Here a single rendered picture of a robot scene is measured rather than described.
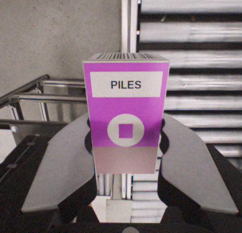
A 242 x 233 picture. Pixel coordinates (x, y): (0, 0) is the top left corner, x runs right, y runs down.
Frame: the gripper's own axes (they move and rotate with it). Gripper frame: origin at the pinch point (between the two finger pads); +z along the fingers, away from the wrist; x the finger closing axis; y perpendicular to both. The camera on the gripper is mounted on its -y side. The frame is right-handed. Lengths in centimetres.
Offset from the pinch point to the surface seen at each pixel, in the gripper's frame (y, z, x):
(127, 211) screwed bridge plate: 67, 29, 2
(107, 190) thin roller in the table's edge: 53, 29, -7
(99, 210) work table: 67, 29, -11
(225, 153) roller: 32, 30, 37
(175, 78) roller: 4.8, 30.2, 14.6
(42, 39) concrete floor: -4, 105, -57
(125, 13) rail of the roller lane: -10.7, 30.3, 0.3
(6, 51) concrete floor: 4, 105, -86
